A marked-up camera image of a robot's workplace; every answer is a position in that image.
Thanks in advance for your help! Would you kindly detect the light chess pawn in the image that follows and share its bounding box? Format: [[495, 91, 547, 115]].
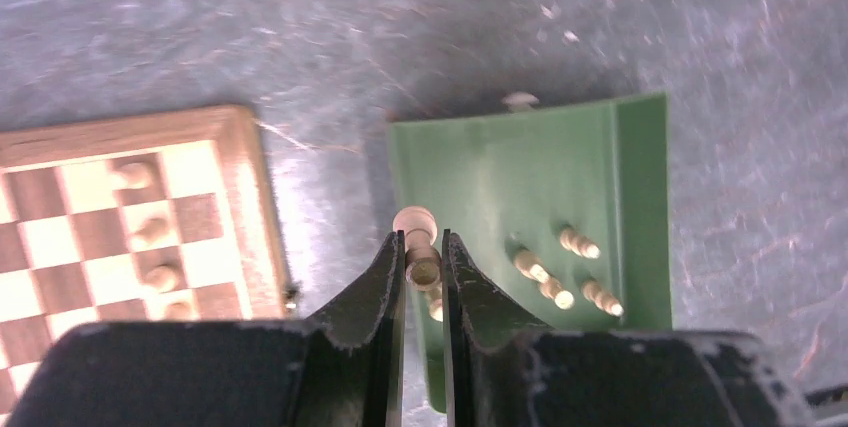
[[581, 279, 624, 317], [425, 286, 443, 322], [512, 248, 550, 284], [559, 226, 601, 259], [539, 276, 575, 310]]

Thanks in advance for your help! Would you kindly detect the light chess piece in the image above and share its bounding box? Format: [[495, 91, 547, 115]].
[[110, 162, 155, 190], [393, 206, 441, 292], [162, 301, 194, 321], [129, 217, 170, 251], [142, 264, 181, 295]]

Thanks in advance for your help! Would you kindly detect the light chess piece on board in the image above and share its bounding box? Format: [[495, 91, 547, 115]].
[[142, 264, 181, 295], [129, 217, 170, 251], [110, 162, 155, 190], [162, 301, 194, 321]]

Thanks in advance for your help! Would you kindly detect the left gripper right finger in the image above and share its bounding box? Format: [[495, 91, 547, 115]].
[[442, 230, 552, 426]]

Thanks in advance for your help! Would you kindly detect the wooden chess board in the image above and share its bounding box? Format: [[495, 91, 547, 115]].
[[1, 105, 292, 417]]

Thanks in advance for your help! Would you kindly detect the green metal tray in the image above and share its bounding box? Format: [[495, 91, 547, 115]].
[[388, 93, 672, 414]]

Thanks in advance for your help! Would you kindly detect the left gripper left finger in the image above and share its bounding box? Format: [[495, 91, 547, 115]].
[[292, 232, 405, 426]]

